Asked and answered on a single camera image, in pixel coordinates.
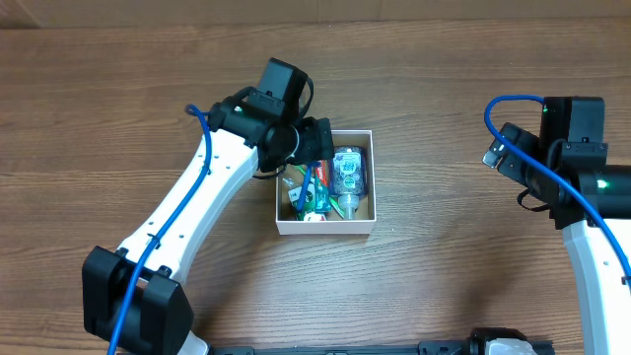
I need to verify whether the blue foam soap bottle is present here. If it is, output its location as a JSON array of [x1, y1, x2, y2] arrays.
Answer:
[[329, 146, 368, 220]]

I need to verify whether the Colgate toothpaste tube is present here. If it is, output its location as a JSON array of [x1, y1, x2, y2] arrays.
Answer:
[[314, 161, 331, 214]]

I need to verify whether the green Dettol soap bar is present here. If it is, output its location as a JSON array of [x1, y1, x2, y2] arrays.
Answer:
[[282, 172, 316, 221]]

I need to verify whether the green toothbrush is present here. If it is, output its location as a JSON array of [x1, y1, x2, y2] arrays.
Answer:
[[296, 167, 345, 219]]

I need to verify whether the blue disposable razor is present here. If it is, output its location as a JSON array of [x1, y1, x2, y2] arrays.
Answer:
[[303, 163, 325, 221]]

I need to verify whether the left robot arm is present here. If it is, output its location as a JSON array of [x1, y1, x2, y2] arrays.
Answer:
[[82, 87, 333, 354]]

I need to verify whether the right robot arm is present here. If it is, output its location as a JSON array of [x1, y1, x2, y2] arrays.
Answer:
[[483, 123, 630, 354]]

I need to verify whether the white cardboard box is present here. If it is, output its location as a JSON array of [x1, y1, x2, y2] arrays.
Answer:
[[275, 130, 377, 236]]

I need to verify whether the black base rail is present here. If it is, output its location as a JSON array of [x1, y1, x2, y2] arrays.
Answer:
[[209, 327, 556, 355]]

